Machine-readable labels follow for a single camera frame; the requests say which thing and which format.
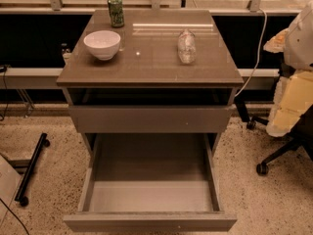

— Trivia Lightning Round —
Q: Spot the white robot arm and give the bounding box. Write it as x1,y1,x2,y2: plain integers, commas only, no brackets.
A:
263,1,313,137

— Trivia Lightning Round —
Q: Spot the drawer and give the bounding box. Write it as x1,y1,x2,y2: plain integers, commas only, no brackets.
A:
64,133,237,232

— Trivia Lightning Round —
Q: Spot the grey drawer cabinet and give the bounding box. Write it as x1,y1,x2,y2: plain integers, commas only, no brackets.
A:
57,10,243,147

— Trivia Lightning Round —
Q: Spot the black wheeled stand base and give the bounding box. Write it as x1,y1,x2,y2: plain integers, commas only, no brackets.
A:
4,133,50,207

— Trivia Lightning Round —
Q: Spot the black floor cable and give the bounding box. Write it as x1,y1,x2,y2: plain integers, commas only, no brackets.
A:
0,198,31,235

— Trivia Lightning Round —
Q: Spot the white cable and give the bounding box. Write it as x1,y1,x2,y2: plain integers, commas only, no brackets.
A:
234,7,268,98

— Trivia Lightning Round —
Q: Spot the white ceramic bowl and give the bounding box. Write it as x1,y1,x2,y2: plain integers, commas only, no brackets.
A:
83,30,121,61

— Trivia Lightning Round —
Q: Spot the clear plastic water bottle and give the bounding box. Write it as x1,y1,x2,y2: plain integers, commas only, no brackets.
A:
177,29,197,64

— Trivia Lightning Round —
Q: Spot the black office chair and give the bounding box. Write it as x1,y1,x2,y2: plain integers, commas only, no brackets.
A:
234,62,313,176

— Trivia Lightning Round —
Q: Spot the green soda can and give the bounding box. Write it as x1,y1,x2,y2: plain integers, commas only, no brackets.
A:
108,0,124,27

